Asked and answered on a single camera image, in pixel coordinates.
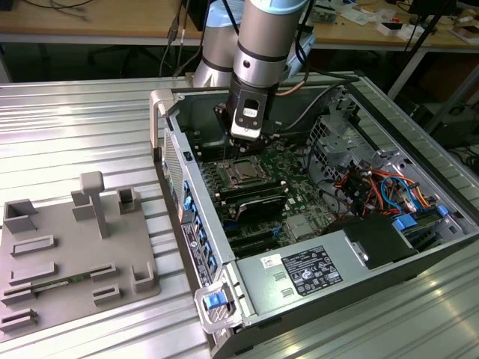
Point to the thin metal locking lever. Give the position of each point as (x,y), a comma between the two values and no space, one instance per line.
(223,155)

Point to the silver CPU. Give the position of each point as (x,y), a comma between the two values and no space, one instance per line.
(246,169)

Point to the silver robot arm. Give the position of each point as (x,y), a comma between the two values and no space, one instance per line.
(262,48)

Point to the black RAM slot white clips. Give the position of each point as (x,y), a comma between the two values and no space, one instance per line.
(209,156)
(209,148)

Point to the black expansion slot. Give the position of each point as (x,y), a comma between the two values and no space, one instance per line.
(250,236)
(258,247)

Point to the open PC case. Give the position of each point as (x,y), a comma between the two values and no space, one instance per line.
(209,119)

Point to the metal disk bay cage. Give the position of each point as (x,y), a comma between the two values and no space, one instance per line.
(337,146)

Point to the installed RAM stick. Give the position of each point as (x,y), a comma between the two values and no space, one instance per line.
(256,192)

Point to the wooden desk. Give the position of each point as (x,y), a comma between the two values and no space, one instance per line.
(93,22)
(355,39)

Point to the black graphics card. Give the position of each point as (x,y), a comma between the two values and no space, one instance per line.
(262,210)

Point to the green motherboard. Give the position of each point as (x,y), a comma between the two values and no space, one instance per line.
(303,203)

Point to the silver chipset heatsink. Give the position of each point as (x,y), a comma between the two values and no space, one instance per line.
(299,227)

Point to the black plastic shroud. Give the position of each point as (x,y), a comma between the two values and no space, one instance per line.
(374,239)

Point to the grey power supply unit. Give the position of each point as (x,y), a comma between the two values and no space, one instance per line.
(269,289)

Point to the blue disk carrier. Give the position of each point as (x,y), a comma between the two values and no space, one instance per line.
(406,223)

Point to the grey parts rack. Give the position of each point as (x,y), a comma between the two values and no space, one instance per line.
(75,258)

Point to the green RAM stick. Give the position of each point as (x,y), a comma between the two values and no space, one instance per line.
(61,281)

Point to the grey wrist camera housing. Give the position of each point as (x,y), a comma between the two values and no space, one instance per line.
(247,123)

